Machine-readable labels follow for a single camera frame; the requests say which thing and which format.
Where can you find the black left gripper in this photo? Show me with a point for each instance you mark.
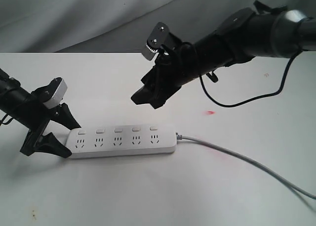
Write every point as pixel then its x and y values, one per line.
pixel 36 118

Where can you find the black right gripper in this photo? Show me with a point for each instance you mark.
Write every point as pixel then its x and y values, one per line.
pixel 173 67

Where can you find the white five-outlet power strip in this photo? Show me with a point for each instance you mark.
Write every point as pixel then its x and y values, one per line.
pixel 122 140

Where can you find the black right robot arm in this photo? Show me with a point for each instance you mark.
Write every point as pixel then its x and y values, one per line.
pixel 261 31

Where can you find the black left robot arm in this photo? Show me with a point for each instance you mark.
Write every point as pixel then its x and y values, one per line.
pixel 12 97

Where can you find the grey backdrop cloth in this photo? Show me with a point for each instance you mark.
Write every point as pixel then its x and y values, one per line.
pixel 113 25

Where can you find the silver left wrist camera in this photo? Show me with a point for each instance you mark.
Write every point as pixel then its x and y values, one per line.
pixel 54 93

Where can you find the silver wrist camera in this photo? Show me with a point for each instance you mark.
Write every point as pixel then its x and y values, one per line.
pixel 54 93
pixel 155 40

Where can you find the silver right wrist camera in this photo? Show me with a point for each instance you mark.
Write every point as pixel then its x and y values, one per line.
pixel 155 40

